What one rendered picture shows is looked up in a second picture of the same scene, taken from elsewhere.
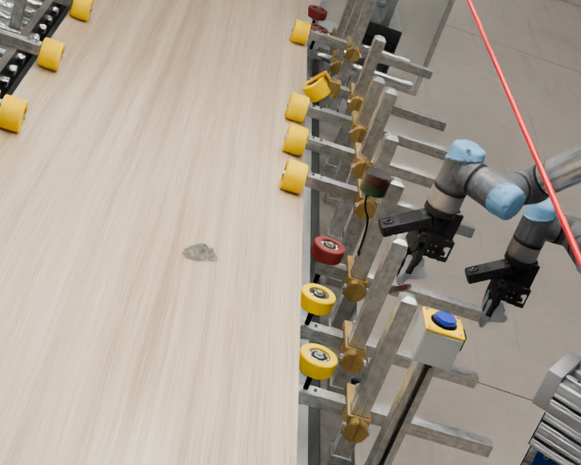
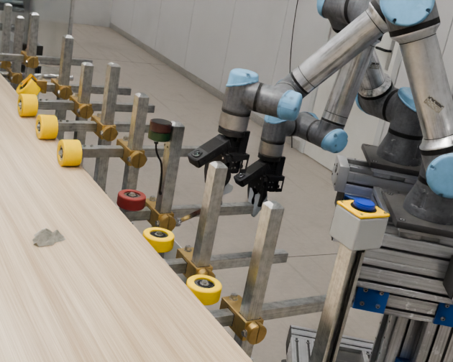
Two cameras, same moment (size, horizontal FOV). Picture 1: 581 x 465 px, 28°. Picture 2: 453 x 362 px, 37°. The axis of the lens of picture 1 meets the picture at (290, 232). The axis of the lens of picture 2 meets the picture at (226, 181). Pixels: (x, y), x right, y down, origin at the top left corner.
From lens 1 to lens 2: 1.02 m
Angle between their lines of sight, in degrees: 24
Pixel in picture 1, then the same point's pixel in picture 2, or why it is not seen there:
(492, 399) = not seen: hidden behind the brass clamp
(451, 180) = (240, 103)
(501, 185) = (285, 93)
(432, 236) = (234, 154)
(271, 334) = (157, 282)
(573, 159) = (325, 57)
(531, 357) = not seen: hidden behind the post
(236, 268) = (85, 239)
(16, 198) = not seen: outside the picture
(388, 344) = (267, 250)
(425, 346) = (362, 234)
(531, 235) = (277, 134)
